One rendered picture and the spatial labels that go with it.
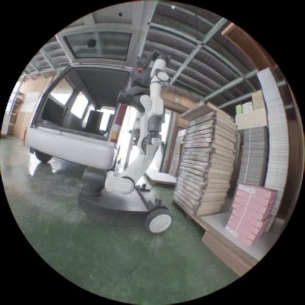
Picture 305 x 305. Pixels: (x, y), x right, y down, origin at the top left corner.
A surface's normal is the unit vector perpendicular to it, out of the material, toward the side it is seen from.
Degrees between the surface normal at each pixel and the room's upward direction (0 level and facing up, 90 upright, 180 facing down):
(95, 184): 90
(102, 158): 91
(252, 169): 90
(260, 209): 90
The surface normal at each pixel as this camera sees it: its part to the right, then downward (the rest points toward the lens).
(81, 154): 0.29, 0.04
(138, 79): 0.23, 0.45
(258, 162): -0.95, -0.21
